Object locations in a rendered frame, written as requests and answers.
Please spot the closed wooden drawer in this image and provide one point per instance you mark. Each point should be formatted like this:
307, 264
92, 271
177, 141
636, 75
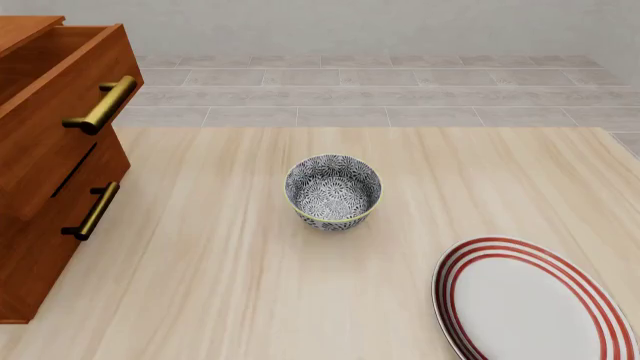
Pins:
75, 210

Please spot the open wooden drawer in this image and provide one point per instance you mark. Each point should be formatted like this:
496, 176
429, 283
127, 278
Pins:
50, 123

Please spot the wooden cabinet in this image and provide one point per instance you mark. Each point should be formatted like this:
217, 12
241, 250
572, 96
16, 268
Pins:
20, 285

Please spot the patterned black and white bowl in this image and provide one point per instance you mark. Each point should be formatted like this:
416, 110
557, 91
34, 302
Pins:
334, 195

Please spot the white plate with red rings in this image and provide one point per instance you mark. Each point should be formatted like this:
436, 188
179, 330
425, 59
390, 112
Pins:
525, 311

